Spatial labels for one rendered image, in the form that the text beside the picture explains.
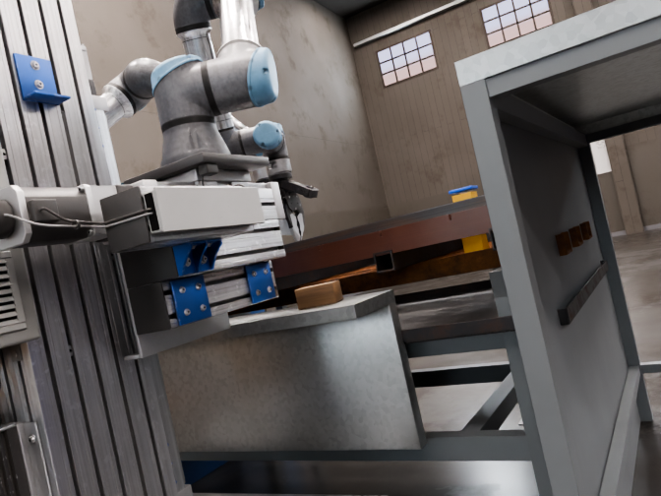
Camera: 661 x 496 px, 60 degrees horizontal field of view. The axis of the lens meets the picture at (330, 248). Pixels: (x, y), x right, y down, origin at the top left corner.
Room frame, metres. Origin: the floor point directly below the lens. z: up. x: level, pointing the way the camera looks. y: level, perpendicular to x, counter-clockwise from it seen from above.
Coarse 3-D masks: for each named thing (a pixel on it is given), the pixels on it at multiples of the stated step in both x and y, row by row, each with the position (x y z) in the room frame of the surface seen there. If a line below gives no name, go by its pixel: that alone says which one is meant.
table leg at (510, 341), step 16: (496, 288) 1.31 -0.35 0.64; (496, 304) 1.31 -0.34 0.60; (512, 336) 1.30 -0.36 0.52; (512, 352) 1.30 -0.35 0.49; (512, 368) 1.31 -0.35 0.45; (528, 400) 1.30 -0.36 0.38; (528, 416) 1.30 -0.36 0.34; (528, 432) 1.31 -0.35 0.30; (528, 448) 1.31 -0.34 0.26; (544, 464) 1.30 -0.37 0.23; (544, 480) 1.30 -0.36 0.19
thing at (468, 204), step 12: (456, 204) 1.32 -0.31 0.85; (468, 204) 1.31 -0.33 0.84; (480, 204) 1.30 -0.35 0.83; (408, 216) 1.39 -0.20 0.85; (420, 216) 1.37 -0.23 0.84; (432, 216) 1.36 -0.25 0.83; (360, 228) 1.46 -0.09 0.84; (372, 228) 1.44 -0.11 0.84; (384, 228) 1.43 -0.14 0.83; (312, 240) 1.54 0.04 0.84; (324, 240) 1.52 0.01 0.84; (336, 240) 1.50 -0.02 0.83; (288, 252) 1.58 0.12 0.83
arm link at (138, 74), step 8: (136, 64) 1.67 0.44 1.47; (144, 64) 1.67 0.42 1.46; (152, 64) 1.68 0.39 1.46; (128, 72) 1.68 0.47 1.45; (136, 72) 1.67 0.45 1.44; (144, 72) 1.66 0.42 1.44; (128, 80) 1.69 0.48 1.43; (136, 80) 1.67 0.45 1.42; (144, 80) 1.67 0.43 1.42; (136, 88) 1.69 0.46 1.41; (144, 88) 1.68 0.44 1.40; (144, 96) 1.73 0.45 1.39; (232, 120) 1.81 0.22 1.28; (240, 128) 1.82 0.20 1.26
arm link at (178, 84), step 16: (160, 64) 1.18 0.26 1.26; (176, 64) 1.17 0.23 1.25; (192, 64) 1.19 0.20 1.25; (160, 80) 1.18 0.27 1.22; (176, 80) 1.17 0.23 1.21; (192, 80) 1.17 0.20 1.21; (208, 80) 1.17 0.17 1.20; (160, 96) 1.18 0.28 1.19; (176, 96) 1.17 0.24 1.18; (192, 96) 1.17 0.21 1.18; (208, 96) 1.18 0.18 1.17; (160, 112) 1.19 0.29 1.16; (176, 112) 1.17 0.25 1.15; (192, 112) 1.17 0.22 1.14; (208, 112) 1.20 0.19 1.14
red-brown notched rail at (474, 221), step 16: (480, 208) 1.25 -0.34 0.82; (416, 224) 1.33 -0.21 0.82; (432, 224) 1.31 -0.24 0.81; (448, 224) 1.29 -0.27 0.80; (464, 224) 1.27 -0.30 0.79; (480, 224) 1.26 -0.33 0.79; (352, 240) 1.43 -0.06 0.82; (368, 240) 1.40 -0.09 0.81; (384, 240) 1.38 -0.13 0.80; (400, 240) 1.36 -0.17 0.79; (416, 240) 1.34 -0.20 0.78; (432, 240) 1.32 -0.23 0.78; (448, 240) 1.30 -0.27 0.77; (288, 256) 1.53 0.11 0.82; (304, 256) 1.50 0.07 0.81; (320, 256) 1.48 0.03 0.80; (336, 256) 1.45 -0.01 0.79; (352, 256) 1.43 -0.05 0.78; (368, 256) 1.41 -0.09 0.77; (288, 272) 1.54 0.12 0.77
